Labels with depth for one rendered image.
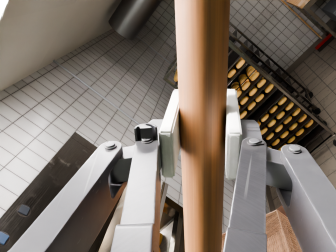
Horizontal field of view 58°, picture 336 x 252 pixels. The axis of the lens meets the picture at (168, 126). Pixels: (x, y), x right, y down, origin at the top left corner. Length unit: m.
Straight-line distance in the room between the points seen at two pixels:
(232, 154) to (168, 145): 0.03
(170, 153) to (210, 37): 0.07
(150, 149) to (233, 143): 0.04
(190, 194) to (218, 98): 0.07
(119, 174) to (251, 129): 0.08
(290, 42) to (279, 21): 0.38
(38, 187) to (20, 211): 0.18
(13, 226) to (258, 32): 4.53
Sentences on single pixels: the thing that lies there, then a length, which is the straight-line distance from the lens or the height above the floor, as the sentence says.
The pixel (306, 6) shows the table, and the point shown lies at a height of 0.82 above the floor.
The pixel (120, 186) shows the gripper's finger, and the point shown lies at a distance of 0.16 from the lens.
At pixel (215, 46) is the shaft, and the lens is 0.17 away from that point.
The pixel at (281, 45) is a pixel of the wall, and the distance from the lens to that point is 5.37.
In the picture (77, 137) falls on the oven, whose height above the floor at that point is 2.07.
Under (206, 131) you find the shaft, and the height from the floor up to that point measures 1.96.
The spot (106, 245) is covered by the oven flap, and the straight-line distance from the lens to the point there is 1.76.
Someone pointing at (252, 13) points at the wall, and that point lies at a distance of 5.21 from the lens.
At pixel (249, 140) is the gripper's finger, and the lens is 0.16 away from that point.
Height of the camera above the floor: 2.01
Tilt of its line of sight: 11 degrees down
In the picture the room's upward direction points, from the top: 53 degrees counter-clockwise
